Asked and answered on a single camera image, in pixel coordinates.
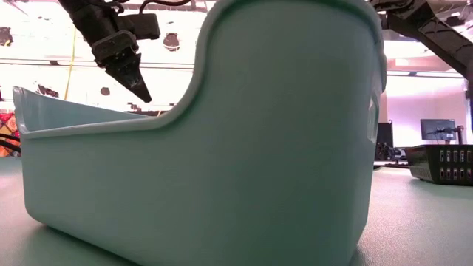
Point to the multicoloured patterned object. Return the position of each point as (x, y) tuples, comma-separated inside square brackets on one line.
[(7, 125)]

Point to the black computer monitor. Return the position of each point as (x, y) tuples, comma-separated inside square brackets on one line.
[(438, 129), (385, 134)]

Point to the black hanging ceiling fixture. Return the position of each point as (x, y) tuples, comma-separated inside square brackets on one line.
[(5, 36), (171, 41)]

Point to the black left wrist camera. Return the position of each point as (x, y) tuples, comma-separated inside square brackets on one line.
[(146, 26)]

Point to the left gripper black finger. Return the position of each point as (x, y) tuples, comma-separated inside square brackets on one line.
[(129, 77)]

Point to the black plastic basket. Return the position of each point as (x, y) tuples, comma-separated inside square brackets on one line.
[(439, 164)]

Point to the grey-green plastic tray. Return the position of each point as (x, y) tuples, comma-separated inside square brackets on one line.
[(258, 166)]

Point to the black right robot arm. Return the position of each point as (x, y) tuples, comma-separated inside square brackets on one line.
[(436, 33)]

